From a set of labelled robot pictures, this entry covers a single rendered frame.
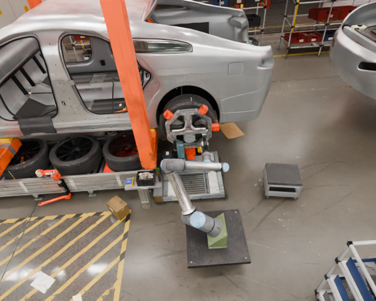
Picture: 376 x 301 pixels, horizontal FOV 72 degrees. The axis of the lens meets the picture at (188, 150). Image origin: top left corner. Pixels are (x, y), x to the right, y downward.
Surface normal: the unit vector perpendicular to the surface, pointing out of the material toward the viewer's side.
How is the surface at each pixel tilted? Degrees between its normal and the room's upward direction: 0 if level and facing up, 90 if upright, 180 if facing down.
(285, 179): 0
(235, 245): 0
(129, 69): 90
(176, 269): 0
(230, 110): 90
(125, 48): 90
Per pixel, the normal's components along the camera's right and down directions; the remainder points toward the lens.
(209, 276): -0.07, -0.75
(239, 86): 0.04, 0.66
